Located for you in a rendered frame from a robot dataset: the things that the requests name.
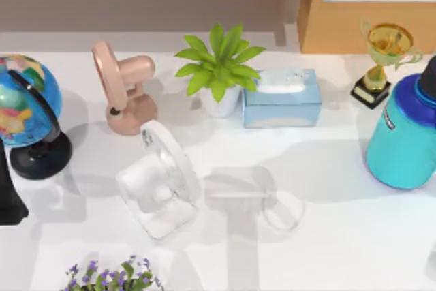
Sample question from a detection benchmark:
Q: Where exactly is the teal bottle with blue top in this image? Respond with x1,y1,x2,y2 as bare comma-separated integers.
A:
365,55,436,191

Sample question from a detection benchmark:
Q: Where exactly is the pink desk fan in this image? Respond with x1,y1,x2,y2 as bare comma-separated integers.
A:
91,40,159,138

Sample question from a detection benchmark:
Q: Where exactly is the wooden cupboard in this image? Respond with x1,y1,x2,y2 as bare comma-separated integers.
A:
297,0,436,55

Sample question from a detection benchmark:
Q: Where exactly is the blue globe on black stand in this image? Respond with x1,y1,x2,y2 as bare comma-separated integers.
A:
0,53,73,180

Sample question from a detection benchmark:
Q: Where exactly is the white desk fan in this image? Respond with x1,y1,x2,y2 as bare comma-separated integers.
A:
114,120,202,240

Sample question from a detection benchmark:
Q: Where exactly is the gold trophy on black base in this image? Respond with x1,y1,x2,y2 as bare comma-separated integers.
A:
350,18,424,110

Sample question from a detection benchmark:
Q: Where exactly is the green plant in white pot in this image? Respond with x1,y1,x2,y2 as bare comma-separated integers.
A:
174,23,267,118

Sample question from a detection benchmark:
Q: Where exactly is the light blue tissue box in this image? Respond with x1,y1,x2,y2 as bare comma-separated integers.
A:
242,68,323,129

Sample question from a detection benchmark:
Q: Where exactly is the purple flower plant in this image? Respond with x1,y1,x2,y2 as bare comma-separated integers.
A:
60,254,165,291

